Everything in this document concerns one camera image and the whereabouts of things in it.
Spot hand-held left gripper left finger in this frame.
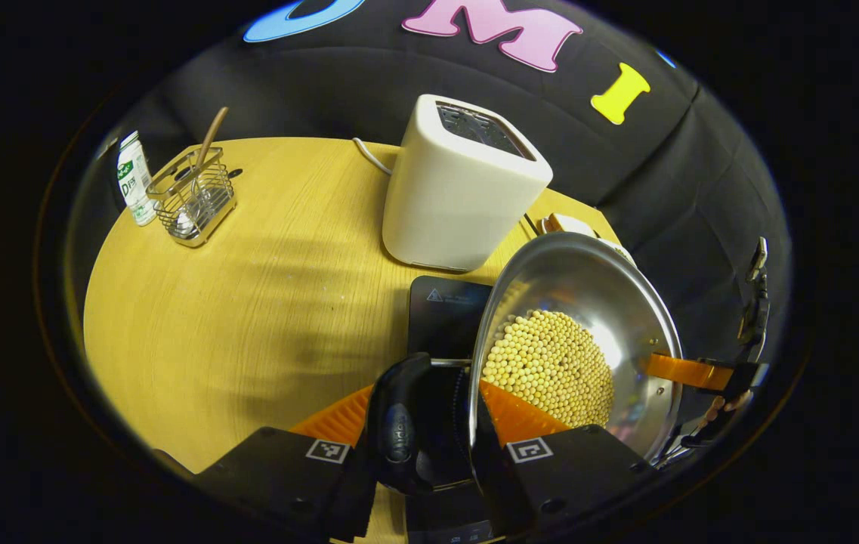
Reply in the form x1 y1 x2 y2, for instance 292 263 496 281
191 384 383 544

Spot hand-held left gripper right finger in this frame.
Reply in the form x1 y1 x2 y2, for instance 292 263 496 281
469 379 655 539

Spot soybeans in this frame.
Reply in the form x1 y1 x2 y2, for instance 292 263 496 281
480 308 616 428

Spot stainless steel pot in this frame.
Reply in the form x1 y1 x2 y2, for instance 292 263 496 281
365 231 684 496

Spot black induction cooktop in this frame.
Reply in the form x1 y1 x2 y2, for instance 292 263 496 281
405 275 498 544

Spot sandwich with lettuce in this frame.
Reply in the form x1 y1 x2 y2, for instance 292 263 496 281
541 213 598 238

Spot white toaster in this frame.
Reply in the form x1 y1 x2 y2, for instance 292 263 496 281
382 94 554 273

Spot white bottle with green label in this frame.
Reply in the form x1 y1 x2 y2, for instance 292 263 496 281
116 131 158 227

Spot wire utensil basket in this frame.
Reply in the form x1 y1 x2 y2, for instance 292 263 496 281
146 147 237 249

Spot white power cable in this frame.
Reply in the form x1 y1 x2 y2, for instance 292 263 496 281
352 137 394 176

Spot wooden-handled spoon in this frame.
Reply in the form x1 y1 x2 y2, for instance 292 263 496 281
176 106 230 235

